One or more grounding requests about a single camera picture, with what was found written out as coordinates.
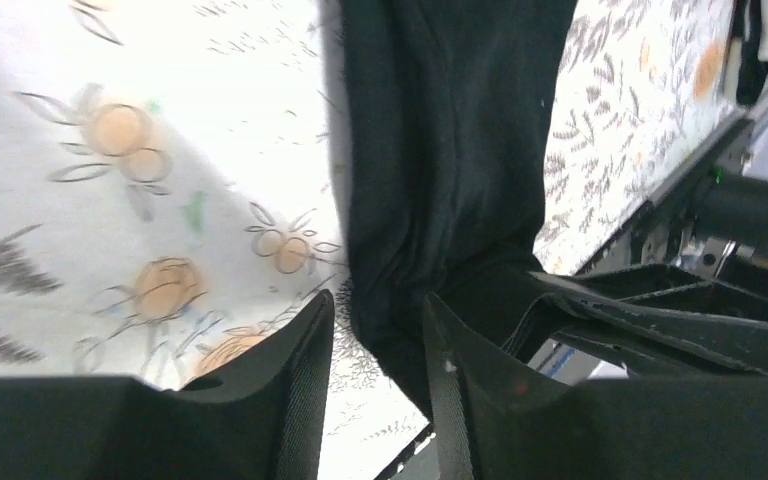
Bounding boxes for black garment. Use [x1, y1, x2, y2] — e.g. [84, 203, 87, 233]
[341, 1, 576, 415]

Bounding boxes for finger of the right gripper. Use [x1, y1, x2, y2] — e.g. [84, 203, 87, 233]
[503, 271, 768, 377]
[571, 262, 768, 299]

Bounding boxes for floral patterned table mat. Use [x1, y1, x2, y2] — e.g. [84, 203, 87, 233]
[0, 0, 743, 480]

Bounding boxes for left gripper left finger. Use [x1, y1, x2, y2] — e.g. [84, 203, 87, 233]
[0, 290, 335, 479]

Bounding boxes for black white checkered blanket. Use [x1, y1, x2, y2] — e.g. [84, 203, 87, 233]
[721, 0, 768, 107]

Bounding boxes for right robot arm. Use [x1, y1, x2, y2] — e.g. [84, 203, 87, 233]
[503, 170, 768, 376]

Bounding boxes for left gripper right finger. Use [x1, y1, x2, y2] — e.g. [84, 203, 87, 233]
[423, 297, 768, 479]

